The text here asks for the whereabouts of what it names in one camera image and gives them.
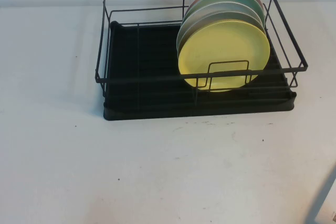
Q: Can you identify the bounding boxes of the yellow plate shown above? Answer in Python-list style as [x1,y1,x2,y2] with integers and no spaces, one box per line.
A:
[177,19,271,93]

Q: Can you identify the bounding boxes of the black plastic drip tray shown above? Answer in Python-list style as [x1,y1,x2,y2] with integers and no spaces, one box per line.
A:
[102,20,298,120]

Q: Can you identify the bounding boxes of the white plate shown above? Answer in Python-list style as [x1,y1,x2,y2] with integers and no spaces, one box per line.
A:
[181,1,265,34]

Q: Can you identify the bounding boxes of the pale blue plate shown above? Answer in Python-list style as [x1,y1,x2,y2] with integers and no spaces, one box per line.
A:
[176,10,265,51]

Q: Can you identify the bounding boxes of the black wire dish rack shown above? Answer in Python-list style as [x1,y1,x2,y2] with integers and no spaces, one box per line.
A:
[94,0,308,107]

